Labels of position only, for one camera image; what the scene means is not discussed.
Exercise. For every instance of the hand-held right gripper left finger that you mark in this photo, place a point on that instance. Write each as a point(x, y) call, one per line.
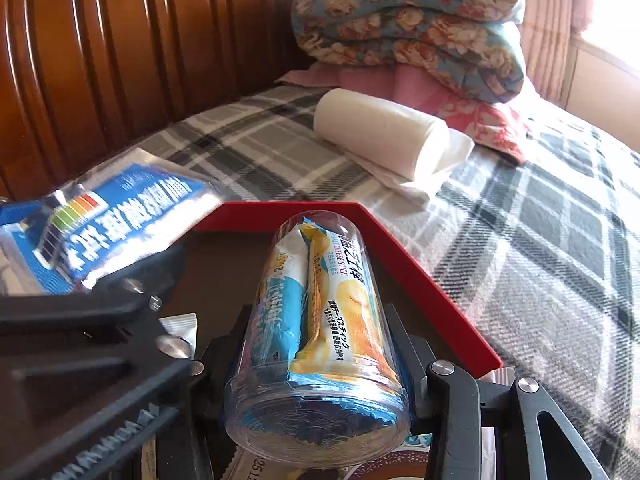
point(220, 360)

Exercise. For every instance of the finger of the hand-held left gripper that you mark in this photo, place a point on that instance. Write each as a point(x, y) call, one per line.
point(75, 410)
point(75, 310)

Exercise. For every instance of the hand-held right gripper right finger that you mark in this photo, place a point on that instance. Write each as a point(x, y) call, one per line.
point(450, 410)

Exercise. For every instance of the small white sachet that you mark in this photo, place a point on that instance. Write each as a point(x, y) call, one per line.
point(181, 327)

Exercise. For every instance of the red cardboard box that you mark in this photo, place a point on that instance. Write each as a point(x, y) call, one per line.
point(440, 315)

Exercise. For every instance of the clear plastic snack jar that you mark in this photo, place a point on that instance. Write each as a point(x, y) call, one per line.
point(320, 310)

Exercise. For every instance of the blue and silver packet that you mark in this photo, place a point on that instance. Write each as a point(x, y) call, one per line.
point(125, 210)

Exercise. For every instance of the wooden headboard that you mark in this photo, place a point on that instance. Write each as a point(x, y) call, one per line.
point(100, 60)

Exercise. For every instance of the white tissue roll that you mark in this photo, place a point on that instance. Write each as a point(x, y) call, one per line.
point(370, 130)

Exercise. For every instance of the floral quilt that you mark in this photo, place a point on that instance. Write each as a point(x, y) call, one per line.
point(400, 35)

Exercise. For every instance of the pink striped curtain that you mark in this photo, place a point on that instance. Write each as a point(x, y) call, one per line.
point(550, 20)

